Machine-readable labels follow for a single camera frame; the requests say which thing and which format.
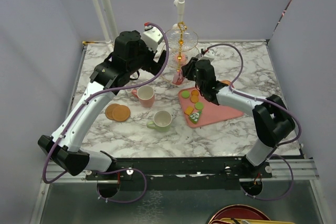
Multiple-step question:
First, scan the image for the white pvc pipe frame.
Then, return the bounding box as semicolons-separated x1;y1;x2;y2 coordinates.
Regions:
92;0;185;53

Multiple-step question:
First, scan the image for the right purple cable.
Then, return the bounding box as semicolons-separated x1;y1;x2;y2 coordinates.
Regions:
204;43;302;201

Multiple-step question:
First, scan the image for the green mug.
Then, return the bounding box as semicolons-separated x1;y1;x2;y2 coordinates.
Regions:
146;110;172;133

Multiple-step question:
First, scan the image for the red round tray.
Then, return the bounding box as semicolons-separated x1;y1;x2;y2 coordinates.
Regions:
208;205;270;223

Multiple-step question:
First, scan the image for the yellow-handled tool at wall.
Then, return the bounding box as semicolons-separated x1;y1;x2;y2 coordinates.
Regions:
82;41;105;45

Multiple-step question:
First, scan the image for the cork coaster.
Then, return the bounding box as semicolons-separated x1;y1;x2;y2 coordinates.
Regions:
112;105;131;122
105;103;119;120

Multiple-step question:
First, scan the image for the pink serving tray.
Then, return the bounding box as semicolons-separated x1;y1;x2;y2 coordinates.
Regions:
178;87;244;128

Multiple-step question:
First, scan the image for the pink mug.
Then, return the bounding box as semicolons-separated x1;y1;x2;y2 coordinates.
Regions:
131;85;155;108

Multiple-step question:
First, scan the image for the toy bread bun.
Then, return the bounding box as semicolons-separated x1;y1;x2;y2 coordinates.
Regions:
221;80;231;86

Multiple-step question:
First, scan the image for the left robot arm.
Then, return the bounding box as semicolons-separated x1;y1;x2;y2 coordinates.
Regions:
38;25;169;179

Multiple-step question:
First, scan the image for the aluminium rail base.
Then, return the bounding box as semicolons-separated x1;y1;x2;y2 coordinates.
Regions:
53;152;319;179

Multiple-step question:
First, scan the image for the toy green macaron upper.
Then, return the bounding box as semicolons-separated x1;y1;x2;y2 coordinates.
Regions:
181;90;190;99

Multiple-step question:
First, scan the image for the toy orange round cookie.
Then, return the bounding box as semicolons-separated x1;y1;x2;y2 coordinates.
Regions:
190;95;199;103

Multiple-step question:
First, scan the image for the toy pink swirl roll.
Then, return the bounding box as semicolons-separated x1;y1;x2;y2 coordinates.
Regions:
173;54;188;65

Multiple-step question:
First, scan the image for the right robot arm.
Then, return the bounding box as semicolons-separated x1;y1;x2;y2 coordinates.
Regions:
182;57;295;177

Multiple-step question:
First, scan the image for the three-tier glass dessert stand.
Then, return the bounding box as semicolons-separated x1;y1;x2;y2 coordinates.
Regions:
165;22;198;83

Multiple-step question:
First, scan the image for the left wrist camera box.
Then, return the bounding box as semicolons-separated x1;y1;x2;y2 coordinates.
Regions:
141;26;163;52

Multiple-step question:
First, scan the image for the toy yellow cracker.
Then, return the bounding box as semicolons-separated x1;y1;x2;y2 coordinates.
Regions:
184;106;194;115

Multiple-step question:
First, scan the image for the purple cable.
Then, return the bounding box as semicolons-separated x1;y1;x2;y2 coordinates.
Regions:
42;22;170;204
204;43;302;201

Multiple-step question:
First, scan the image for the toy green cake slice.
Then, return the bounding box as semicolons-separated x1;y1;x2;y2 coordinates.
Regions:
188;111;202;124

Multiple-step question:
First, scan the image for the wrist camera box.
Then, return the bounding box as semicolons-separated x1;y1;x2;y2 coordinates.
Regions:
141;26;163;52
201;49;215;62

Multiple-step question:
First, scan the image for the toy green macaron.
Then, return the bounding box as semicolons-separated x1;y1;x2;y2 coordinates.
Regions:
194;102;204;110
181;90;190;99

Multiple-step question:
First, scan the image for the toy brown chip cookie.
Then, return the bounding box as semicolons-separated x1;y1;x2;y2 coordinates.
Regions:
191;89;200;97

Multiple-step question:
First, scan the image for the toy green macaron lower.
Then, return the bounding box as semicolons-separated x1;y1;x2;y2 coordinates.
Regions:
194;102;204;110

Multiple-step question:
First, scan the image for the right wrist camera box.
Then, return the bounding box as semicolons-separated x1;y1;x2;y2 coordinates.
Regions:
201;49;215;62

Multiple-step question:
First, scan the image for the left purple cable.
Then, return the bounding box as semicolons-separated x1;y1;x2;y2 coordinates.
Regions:
42;22;170;204

